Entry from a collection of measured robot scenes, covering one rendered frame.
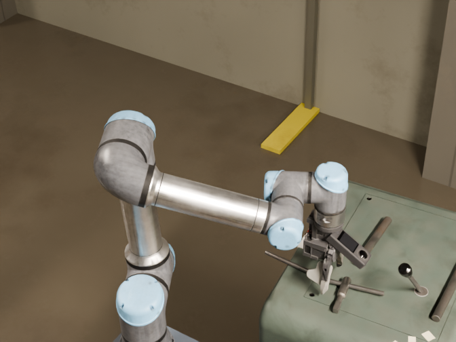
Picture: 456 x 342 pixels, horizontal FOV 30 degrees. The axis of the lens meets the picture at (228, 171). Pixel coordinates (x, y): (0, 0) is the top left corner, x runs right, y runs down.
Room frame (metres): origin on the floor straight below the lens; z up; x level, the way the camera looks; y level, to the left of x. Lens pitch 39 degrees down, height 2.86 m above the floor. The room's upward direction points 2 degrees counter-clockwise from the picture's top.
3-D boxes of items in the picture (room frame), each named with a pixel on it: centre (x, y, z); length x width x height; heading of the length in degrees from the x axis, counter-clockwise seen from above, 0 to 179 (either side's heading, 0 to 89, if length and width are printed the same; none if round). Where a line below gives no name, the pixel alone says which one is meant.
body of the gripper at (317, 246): (1.50, -0.23, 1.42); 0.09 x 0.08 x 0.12; 61
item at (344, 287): (1.44, -0.28, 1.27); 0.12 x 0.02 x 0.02; 158
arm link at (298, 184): (1.49, -0.14, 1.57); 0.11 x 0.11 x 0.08; 83
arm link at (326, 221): (1.49, -0.24, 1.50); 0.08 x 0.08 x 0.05
